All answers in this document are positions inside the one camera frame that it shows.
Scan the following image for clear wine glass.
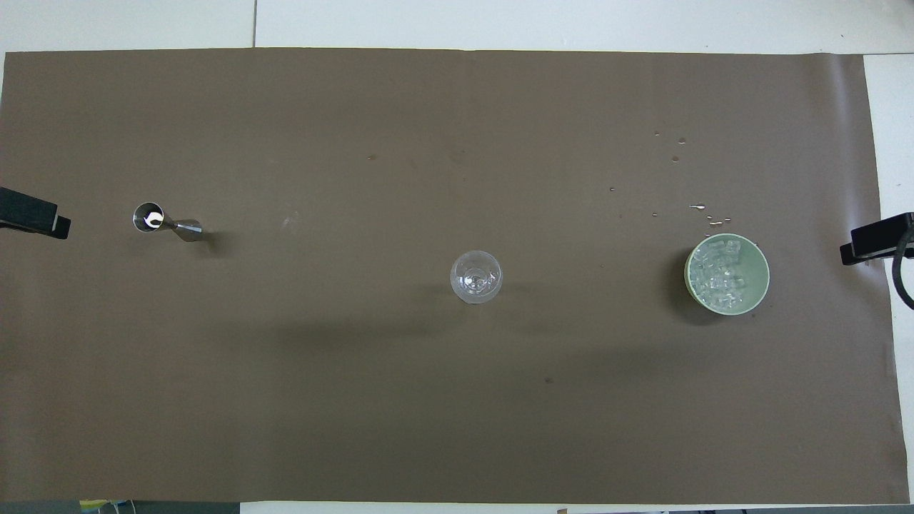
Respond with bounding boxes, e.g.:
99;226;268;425
449;250;503;306

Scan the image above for clear ice cubes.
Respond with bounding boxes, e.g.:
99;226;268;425
691;240;748;310

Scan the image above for steel double jigger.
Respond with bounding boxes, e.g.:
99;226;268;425
132;202;204;243

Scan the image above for pale green bowl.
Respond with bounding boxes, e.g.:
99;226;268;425
683;233;771;316

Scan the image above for black cable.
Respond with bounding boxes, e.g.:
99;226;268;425
890;227;914;311

